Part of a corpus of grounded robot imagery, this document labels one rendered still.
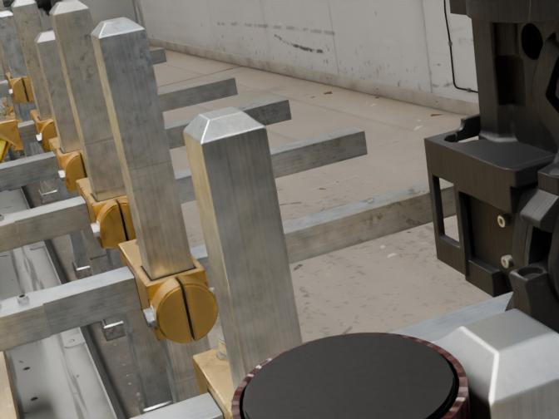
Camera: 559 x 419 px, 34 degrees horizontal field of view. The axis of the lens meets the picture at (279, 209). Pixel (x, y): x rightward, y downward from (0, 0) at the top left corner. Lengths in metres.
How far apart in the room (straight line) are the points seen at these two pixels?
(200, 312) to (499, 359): 0.50
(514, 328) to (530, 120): 0.10
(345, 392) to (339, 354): 0.02
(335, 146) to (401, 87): 4.22
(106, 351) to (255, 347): 0.78
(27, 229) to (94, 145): 0.12
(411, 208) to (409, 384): 0.62
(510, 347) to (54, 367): 1.23
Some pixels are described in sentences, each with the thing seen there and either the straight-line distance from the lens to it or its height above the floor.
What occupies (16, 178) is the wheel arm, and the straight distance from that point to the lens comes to 1.25.
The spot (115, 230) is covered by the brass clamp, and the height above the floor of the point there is 0.94.
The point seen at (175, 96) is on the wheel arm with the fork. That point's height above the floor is 0.95.
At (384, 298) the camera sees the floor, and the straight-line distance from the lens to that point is 2.89.
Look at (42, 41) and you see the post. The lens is 1.19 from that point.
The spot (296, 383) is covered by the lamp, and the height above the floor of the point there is 1.12.
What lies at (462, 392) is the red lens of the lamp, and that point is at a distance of 0.23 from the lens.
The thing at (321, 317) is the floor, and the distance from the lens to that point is 2.82.
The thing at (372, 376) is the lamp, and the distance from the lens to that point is 0.24.
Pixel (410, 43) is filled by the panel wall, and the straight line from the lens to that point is 5.13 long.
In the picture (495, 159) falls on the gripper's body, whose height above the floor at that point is 1.14.
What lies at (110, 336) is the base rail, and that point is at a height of 0.71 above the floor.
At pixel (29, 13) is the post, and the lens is 1.43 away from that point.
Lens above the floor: 1.24
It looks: 19 degrees down
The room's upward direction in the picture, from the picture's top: 10 degrees counter-clockwise
